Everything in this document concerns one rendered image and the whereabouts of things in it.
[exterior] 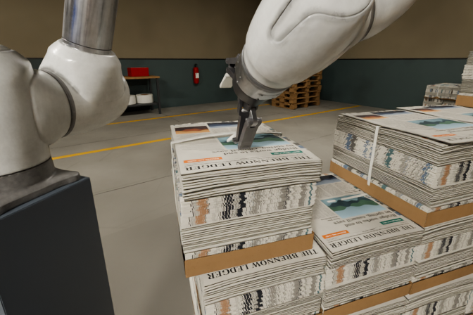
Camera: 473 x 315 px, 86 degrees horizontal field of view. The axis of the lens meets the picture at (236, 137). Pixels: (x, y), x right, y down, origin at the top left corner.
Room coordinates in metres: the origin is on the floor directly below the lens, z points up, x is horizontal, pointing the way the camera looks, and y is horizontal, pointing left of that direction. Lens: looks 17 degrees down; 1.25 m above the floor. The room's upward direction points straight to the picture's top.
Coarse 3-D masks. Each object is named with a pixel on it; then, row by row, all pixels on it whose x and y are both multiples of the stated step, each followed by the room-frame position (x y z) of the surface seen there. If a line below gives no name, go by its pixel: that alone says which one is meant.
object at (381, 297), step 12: (444, 276) 0.61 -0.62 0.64; (456, 276) 0.62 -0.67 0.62; (396, 288) 0.55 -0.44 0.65; (408, 288) 0.57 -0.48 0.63; (420, 288) 0.58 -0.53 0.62; (192, 300) 0.73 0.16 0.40; (360, 300) 0.52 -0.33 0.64; (372, 300) 0.53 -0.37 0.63; (384, 300) 0.54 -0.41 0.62; (324, 312) 0.49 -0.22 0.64; (336, 312) 0.50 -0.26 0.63; (348, 312) 0.51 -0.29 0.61
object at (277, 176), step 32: (192, 160) 0.46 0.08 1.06; (224, 160) 0.46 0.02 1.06; (256, 160) 0.46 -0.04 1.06; (288, 160) 0.47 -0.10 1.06; (320, 160) 0.48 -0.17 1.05; (192, 192) 0.41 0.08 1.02; (224, 192) 0.42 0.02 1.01; (256, 192) 0.45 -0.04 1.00; (288, 192) 0.47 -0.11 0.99; (192, 224) 0.41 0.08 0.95; (224, 224) 0.43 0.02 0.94; (256, 224) 0.45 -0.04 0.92; (288, 224) 0.47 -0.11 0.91; (192, 256) 0.41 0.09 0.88
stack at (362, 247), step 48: (336, 192) 0.76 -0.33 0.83; (336, 240) 0.52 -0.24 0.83; (384, 240) 0.53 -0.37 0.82; (432, 240) 0.58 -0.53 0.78; (192, 288) 0.70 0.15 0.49; (240, 288) 0.42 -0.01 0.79; (288, 288) 0.45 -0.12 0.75; (336, 288) 0.50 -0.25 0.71; (384, 288) 0.54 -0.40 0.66; (432, 288) 0.60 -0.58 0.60
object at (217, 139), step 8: (208, 136) 0.63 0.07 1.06; (216, 136) 0.64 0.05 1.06; (224, 136) 0.64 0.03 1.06; (256, 136) 0.63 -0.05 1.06; (264, 136) 0.63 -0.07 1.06; (272, 136) 0.63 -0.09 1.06; (280, 136) 0.63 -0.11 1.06; (176, 144) 0.58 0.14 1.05; (184, 144) 0.58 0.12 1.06; (192, 144) 0.57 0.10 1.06; (200, 144) 0.57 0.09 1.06; (176, 168) 0.55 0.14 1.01; (176, 176) 0.59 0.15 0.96; (176, 184) 0.59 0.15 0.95; (176, 200) 0.56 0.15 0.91
